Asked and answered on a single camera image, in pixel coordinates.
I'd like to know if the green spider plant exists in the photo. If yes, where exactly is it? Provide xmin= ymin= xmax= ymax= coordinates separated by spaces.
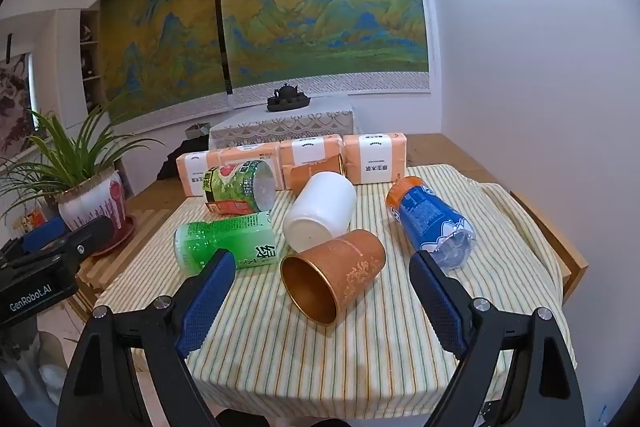
xmin=0 ymin=107 xmax=166 ymax=208

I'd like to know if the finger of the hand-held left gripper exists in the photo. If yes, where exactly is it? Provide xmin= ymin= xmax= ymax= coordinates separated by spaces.
xmin=10 ymin=215 xmax=116 ymax=275
xmin=19 ymin=218 xmax=68 ymax=254

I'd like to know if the white cup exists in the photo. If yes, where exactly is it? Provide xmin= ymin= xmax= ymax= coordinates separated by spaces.
xmin=282 ymin=172 xmax=357 ymax=253

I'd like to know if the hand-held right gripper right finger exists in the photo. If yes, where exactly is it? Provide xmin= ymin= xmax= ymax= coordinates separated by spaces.
xmin=409 ymin=250 xmax=586 ymax=427

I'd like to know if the dark teapot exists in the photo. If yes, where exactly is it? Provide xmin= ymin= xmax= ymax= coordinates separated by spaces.
xmin=272 ymin=82 xmax=301 ymax=101

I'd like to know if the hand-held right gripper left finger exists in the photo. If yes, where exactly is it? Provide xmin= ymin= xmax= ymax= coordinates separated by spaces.
xmin=57 ymin=249 xmax=237 ymax=427

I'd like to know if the landscape painting wall hanging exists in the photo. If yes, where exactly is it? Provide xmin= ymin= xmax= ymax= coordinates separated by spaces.
xmin=97 ymin=0 xmax=233 ymax=125
xmin=216 ymin=0 xmax=431 ymax=110

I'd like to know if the white and red flowerpot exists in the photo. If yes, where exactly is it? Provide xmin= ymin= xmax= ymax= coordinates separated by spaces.
xmin=57 ymin=171 xmax=128 ymax=243

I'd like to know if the red blossom wall picture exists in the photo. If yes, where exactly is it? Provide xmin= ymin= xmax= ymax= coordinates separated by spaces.
xmin=0 ymin=52 xmax=38 ymax=162

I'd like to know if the green label plastic bottle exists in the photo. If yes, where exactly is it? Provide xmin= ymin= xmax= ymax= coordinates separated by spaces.
xmin=173 ymin=210 xmax=278 ymax=279

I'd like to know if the wooden wall shelf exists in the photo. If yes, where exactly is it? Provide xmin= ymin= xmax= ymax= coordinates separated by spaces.
xmin=77 ymin=9 xmax=106 ymax=112

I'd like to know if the dark bag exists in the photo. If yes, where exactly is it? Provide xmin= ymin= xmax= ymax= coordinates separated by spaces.
xmin=156 ymin=134 xmax=211 ymax=180

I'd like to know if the blue label bottle orange cap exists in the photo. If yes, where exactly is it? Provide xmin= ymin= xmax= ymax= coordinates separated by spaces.
xmin=386 ymin=176 xmax=477 ymax=270

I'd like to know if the orange tissue pack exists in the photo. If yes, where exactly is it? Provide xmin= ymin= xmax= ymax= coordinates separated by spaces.
xmin=342 ymin=132 xmax=408 ymax=186
xmin=176 ymin=142 xmax=283 ymax=196
xmin=279 ymin=138 xmax=346 ymax=192

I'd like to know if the striped yellow tablecloth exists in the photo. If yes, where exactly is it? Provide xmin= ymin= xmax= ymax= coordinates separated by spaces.
xmin=92 ymin=164 xmax=576 ymax=420

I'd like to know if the green and red can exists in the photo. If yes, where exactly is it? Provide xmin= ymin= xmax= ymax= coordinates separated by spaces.
xmin=201 ymin=159 xmax=277 ymax=214

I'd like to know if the orange patterned cup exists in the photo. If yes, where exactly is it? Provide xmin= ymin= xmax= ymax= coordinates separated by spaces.
xmin=289 ymin=154 xmax=347 ymax=196
xmin=280 ymin=228 xmax=387 ymax=325

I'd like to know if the side table with patterned cloth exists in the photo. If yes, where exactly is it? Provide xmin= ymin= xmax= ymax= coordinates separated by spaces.
xmin=207 ymin=99 xmax=357 ymax=150

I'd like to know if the brown flowerpot saucer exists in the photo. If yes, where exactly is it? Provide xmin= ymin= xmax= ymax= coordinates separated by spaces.
xmin=90 ymin=214 xmax=137 ymax=257

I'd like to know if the dark tea tray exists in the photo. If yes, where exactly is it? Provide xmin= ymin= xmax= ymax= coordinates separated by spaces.
xmin=265 ymin=94 xmax=311 ymax=112

